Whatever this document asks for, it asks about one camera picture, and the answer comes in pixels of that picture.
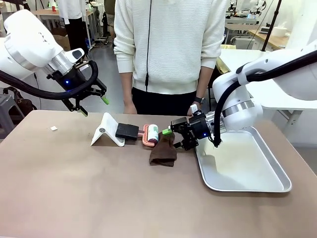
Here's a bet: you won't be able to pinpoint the black tripod pole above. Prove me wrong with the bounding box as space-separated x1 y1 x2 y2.
262 0 283 52

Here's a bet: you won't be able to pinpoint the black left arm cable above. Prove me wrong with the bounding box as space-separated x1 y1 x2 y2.
0 60 99 100

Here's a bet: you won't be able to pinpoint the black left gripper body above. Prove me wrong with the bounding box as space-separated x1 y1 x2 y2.
53 69 94 100

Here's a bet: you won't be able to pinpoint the cardboard box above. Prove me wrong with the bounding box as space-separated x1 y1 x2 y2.
51 28 71 52

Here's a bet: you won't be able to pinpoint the background person white coat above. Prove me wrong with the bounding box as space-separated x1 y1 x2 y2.
58 0 90 57

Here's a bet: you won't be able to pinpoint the silver metal tray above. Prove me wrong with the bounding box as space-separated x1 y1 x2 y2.
195 126 293 193

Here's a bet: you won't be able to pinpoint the white angled stand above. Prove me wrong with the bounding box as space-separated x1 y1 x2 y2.
90 112 126 147

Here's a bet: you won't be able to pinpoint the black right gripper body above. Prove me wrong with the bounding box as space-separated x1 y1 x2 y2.
188 113 211 147

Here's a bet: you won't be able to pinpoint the thin black cord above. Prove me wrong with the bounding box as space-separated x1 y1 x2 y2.
145 0 153 92

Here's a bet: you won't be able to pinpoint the black background chair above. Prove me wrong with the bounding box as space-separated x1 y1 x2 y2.
101 11 116 40

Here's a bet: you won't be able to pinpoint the dark brown bag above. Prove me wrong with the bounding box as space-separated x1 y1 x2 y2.
3 86 38 124

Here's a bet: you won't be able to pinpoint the white side table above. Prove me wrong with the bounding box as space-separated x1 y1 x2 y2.
219 48 317 147

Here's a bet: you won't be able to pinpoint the wooden background table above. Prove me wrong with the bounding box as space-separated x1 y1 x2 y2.
29 8 96 50

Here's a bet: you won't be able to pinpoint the person's black trousers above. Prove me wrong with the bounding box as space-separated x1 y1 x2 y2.
131 86 199 117

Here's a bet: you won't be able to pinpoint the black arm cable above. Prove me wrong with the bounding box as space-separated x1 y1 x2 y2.
212 49 317 148
0 60 99 100

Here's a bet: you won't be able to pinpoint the grey plastic stool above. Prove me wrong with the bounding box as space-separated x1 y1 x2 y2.
0 95 25 139

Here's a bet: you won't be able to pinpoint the person's left hand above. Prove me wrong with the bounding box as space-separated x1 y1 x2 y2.
187 103 203 117

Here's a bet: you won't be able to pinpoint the dark brown cloth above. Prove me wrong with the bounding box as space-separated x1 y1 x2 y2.
149 133 178 167

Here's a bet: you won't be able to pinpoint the person's right forearm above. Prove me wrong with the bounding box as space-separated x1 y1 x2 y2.
120 71 134 106

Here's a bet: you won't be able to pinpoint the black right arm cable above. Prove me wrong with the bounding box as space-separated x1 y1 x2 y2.
212 49 317 148

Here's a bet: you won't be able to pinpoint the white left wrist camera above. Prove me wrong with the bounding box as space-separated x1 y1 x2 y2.
64 48 85 64

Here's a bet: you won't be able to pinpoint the person's right hand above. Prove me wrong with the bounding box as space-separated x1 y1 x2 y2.
123 103 138 115

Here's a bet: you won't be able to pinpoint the person's left forearm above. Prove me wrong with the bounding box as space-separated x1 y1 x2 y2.
197 65 215 100

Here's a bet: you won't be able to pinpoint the person's white knit sweater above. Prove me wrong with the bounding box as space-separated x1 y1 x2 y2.
113 0 228 95

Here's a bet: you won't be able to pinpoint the pink lint roller black handle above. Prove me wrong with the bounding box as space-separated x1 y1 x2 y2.
115 123 159 147

